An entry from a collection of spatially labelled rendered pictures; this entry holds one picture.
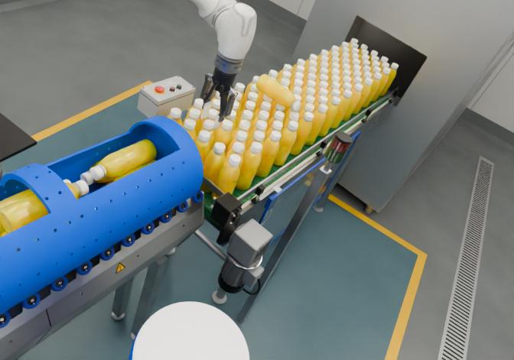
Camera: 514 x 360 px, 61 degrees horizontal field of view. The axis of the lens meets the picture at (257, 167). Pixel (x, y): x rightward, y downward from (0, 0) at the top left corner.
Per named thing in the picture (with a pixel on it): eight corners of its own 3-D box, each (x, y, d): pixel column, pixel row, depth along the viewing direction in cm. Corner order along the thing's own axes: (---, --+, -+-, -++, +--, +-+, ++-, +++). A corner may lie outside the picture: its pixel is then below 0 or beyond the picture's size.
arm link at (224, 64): (232, 63, 137) (227, 79, 141) (250, 56, 144) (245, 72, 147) (211, 48, 140) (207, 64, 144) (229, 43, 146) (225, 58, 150)
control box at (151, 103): (136, 108, 170) (140, 86, 163) (174, 95, 184) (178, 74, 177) (154, 123, 167) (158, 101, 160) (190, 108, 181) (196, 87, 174)
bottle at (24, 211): (-5, 217, 102) (67, 185, 116) (13, 241, 101) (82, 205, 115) (-1, 203, 97) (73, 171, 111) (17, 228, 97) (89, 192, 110)
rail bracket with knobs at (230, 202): (203, 215, 154) (211, 196, 148) (217, 206, 159) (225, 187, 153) (224, 234, 151) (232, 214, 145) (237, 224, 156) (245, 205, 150)
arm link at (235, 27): (251, 63, 141) (239, 42, 149) (267, 17, 131) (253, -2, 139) (219, 59, 136) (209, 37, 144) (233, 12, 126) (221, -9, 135)
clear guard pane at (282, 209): (235, 272, 195) (271, 199, 164) (320, 196, 251) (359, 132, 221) (235, 273, 195) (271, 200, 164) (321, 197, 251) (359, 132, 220)
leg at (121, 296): (108, 314, 211) (124, 233, 171) (118, 307, 215) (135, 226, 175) (117, 322, 209) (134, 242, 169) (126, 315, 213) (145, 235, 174)
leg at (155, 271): (128, 335, 206) (148, 257, 167) (138, 327, 211) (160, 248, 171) (136, 344, 205) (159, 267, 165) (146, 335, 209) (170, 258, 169)
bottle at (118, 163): (138, 143, 141) (88, 165, 127) (148, 135, 136) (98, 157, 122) (149, 162, 141) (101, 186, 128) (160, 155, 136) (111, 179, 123)
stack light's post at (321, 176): (235, 318, 230) (318, 168, 161) (240, 313, 233) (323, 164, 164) (241, 323, 229) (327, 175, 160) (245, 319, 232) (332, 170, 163)
